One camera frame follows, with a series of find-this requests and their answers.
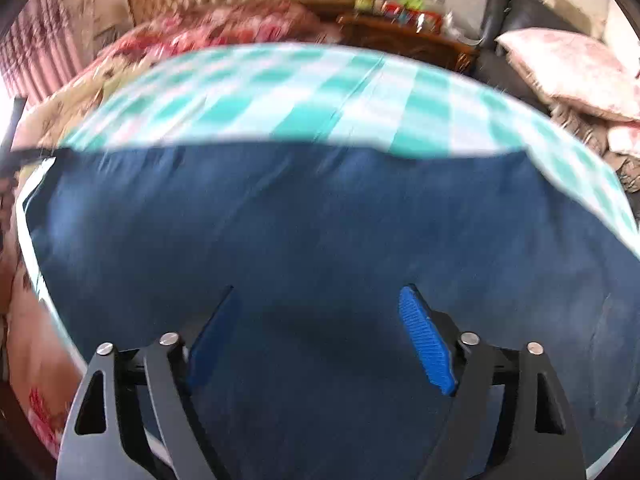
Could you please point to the small pink floral pillow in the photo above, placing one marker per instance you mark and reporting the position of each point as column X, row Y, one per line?
column 625, row 140

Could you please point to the green tissue box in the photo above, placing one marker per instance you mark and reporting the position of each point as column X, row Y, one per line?
column 414, row 1

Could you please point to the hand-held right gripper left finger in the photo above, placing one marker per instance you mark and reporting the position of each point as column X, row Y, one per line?
column 215, row 332

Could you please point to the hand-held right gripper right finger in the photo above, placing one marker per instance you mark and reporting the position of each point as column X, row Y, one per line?
column 425, row 340

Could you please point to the green white checked tablecloth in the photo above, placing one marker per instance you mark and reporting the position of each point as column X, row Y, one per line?
column 300, row 100

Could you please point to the black leather sofa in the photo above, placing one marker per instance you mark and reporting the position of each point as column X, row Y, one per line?
column 500, row 10

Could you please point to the red box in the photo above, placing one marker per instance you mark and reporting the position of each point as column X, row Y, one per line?
column 405, row 14

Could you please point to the pink curtain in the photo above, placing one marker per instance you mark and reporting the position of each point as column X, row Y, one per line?
column 35, row 45

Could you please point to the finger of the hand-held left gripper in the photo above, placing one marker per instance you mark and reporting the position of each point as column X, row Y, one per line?
column 25, row 155

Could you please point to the yellow green container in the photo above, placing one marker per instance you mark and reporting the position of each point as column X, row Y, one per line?
column 367, row 1

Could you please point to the carved wooden nightstand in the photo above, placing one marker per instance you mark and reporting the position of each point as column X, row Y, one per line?
column 400, row 42

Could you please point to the large pink floral pillow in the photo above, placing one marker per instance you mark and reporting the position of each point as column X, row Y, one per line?
column 575, row 70

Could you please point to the red floral blanket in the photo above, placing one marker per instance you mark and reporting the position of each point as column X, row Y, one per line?
column 200, row 30

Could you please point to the blue pants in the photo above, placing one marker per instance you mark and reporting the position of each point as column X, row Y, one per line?
column 320, row 235

